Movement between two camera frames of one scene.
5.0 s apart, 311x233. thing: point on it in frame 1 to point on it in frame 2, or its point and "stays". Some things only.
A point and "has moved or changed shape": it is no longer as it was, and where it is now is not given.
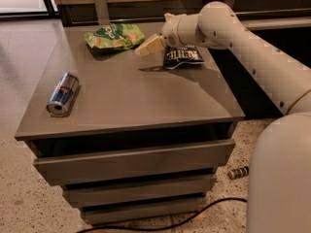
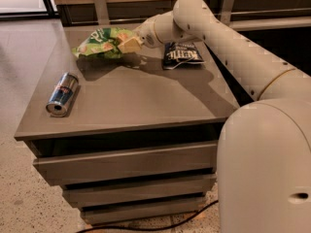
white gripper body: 169,31 to 145,33
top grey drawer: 193,159 stays
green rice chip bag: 122,36 has moved or changed shape
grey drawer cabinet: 126,140 stays
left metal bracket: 101,7 stays
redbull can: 63,93 stays
